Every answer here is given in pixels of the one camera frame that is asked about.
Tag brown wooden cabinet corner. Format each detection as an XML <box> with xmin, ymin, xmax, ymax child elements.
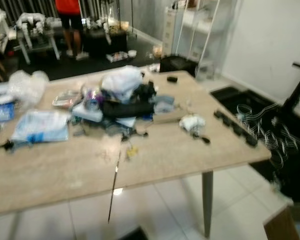
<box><xmin>263</xmin><ymin>204</ymin><xmax>300</xmax><ymax>240</ymax></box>

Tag white metal shelf rack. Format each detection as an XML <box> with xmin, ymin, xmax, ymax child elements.
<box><xmin>161</xmin><ymin>0</ymin><xmax>222</xmax><ymax>66</ymax></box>

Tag tangled white cables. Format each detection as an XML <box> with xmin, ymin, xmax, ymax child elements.
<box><xmin>235</xmin><ymin>102</ymin><xmax>300</xmax><ymax>168</ymax></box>

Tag purple drink can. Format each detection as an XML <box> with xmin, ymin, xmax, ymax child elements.
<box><xmin>85</xmin><ymin>88</ymin><xmax>103</xmax><ymax>110</ymax></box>

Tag light wooden table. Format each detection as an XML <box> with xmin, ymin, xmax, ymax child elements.
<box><xmin>0</xmin><ymin>66</ymin><xmax>272</xmax><ymax>239</ymax></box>

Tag black stand pole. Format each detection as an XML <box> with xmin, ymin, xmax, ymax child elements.
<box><xmin>281</xmin><ymin>62</ymin><xmax>300</xmax><ymax>117</ymax></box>

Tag person in orange shirt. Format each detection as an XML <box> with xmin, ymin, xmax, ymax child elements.
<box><xmin>55</xmin><ymin>0</ymin><xmax>90</xmax><ymax>61</ymax></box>

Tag crumpled clear plastic bag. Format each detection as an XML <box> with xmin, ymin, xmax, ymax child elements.
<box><xmin>7</xmin><ymin>70</ymin><xmax>50</xmax><ymax>107</ymax></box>

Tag long black pouch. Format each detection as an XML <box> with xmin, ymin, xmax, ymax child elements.
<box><xmin>100</xmin><ymin>101</ymin><xmax>156</xmax><ymax>119</ymax></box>

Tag crumpled white paper trash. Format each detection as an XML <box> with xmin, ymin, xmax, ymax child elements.
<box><xmin>179</xmin><ymin>114</ymin><xmax>207</xmax><ymax>134</ymax></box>

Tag black bin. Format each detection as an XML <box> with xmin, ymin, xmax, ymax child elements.
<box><xmin>159</xmin><ymin>55</ymin><xmax>199</xmax><ymax>77</ymax></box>

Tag blue and white tub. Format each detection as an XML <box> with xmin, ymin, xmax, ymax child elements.
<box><xmin>0</xmin><ymin>94</ymin><xmax>16</xmax><ymax>123</ymax></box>

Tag small yellow item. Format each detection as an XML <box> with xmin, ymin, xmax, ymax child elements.
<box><xmin>126</xmin><ymin>145</ymin><xmax>140</xmax><ymax>160</ymax></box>

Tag black power strip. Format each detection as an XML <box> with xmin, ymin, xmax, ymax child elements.
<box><xmin>213</xmin><ymin>110</ymin><xmax>259</xmax><ymax>148</ymax></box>

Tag white plastic bag bundle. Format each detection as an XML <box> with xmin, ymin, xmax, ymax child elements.
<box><xmin>101</xmin><ymin>65</ymin><xmax>145</xmax><ymax>103</ymax></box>

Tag thin black rod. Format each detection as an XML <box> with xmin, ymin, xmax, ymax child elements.
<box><xmin>107</xmin><ymin>140</ymin><xmax>125</xmax><ymax>224</ymax></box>

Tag black low table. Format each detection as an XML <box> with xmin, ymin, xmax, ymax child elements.
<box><xmin>83</xmin><ymin>27</ymin><xmax>129</xmax><ymax>58</ymax></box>

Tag clear blue plastic bag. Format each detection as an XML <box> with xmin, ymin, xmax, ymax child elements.
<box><xmin>10</xmin><ymin>109</ymin><xmax>71</xmax><ymax>147</ymax></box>

